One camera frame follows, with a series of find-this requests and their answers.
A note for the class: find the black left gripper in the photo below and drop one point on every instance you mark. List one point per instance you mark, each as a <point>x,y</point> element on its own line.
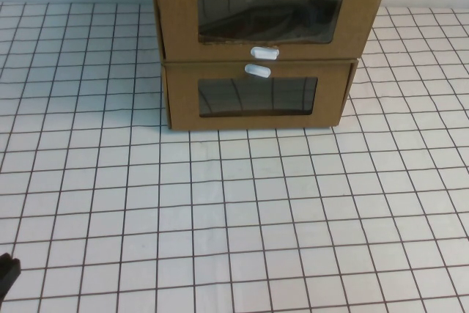
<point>8,272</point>

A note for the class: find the cardboard drawer with shoe inside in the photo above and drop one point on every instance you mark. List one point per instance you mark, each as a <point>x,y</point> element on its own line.
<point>176,16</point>

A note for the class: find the white grid tablecloth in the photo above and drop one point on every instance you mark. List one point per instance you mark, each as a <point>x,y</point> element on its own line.
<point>220,217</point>

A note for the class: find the cardboard drawer with empty window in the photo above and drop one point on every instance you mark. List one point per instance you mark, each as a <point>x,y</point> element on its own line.
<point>183,100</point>

